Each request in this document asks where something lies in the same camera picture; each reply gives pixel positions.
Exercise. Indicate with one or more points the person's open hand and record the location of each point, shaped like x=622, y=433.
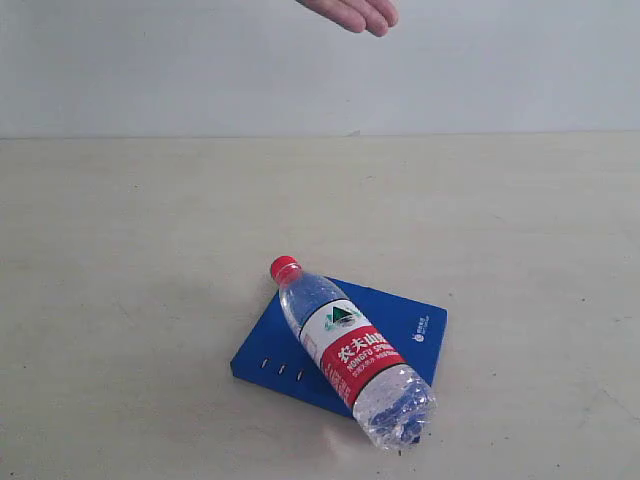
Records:
x=376, y=17

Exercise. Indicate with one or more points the blue ring binder notebook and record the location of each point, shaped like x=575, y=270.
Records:
x=272, y=358

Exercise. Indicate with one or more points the clear water bottle red label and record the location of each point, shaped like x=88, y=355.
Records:
x=389, y=400

